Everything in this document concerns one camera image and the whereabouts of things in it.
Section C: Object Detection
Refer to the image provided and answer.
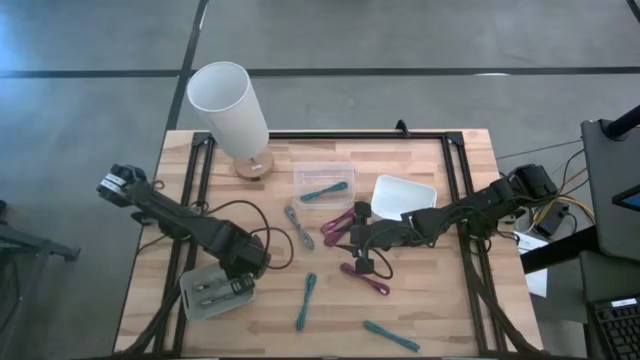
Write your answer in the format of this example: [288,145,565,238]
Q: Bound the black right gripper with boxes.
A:
[334,201,409,275]

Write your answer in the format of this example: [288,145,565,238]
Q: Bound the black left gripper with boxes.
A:
[219,232,271,297]

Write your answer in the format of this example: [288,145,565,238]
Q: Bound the teal braided USB cable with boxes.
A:
[299,180,349,203]
[363,320,421,353]
[295,272,318,332]

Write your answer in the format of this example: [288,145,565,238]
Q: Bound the white plastic bin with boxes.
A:
[370,174,439,224]

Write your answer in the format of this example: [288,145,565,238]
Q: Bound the pale grey plastic bin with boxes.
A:
[178,262,256,322]

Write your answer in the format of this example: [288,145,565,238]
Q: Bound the clear plastic container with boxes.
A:
[293,162,357,210]

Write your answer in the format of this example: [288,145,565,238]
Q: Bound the white shade wooden base lamp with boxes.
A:
[185,60,275,182]

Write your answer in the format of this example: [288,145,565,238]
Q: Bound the white paper sheet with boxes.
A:
[517,232,550,299]

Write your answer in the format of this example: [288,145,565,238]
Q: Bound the black power brick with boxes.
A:
[533,205,569,240]

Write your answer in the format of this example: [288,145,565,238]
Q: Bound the black floor stand legs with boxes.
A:
[0,199,81,360]

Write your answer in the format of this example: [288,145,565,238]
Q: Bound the black desk beam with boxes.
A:
[519,225,600,275]

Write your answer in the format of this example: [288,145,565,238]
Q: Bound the black keyboard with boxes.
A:
[592,297,640,360]

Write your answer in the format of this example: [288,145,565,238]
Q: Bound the small screen black bezel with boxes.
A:
[611,183,640,214]

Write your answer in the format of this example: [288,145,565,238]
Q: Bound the black pole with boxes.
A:
[602,103,640,141]

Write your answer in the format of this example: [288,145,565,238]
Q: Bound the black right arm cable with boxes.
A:
[369,246,396,281]

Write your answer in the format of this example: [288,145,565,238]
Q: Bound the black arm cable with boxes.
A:
[199,198,296,272]
[369,246,396,281]

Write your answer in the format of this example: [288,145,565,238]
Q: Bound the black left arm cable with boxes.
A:
[199,198,296,272]

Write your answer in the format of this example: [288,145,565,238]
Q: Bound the black aluminium table frame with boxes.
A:
[113,130,546,359]

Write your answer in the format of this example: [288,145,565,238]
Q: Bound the thin grey floor cable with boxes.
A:
[494,138,584,161]

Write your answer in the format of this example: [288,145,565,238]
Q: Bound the yellow cable bundle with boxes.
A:
[529,167,597,226]

